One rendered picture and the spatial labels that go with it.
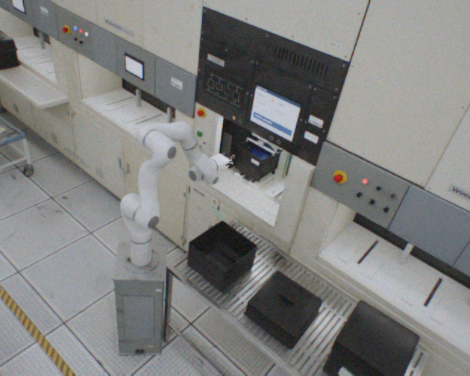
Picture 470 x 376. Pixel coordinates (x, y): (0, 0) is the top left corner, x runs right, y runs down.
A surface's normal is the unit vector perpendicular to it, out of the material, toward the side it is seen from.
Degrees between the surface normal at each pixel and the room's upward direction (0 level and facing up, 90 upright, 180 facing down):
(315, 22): 92
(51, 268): 0
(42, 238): 0
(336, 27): 91
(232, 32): 90
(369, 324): 0
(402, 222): 90
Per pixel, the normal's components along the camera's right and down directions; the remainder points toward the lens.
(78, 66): 0.75, 0.48
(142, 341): 0.07, 0.62
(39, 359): 0.13, -0.78
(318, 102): -0.65, 0.40
